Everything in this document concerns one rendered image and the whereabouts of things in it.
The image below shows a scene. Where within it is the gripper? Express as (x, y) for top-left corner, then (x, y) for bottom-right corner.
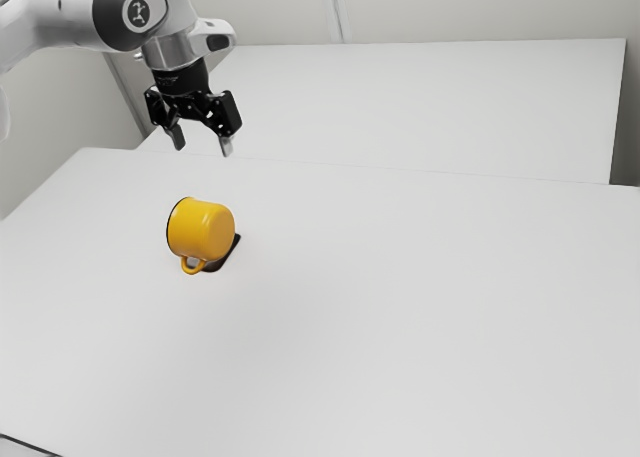
(143, 58), (245, 159)

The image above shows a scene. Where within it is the yellow mug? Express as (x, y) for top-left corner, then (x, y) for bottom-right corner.
(165, 197), (236, 277)

